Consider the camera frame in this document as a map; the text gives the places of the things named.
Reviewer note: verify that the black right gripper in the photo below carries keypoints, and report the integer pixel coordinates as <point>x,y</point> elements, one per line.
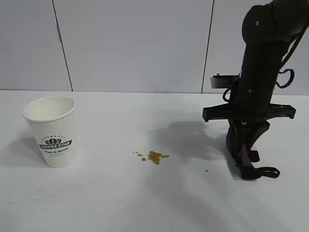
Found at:
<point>251,104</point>

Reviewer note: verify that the purple and black cloth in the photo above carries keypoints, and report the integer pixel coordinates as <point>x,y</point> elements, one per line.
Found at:
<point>246,172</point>

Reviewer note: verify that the white paper coffee cup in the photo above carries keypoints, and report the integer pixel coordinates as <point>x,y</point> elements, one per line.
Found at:
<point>50,135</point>

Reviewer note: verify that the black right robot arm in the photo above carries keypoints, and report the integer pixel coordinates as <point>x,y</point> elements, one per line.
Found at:
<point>260,48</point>

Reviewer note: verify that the large brown coffee spill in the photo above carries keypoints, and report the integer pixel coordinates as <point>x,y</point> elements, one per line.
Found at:
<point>154,156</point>

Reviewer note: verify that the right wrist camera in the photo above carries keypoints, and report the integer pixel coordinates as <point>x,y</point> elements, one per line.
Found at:
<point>223,81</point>

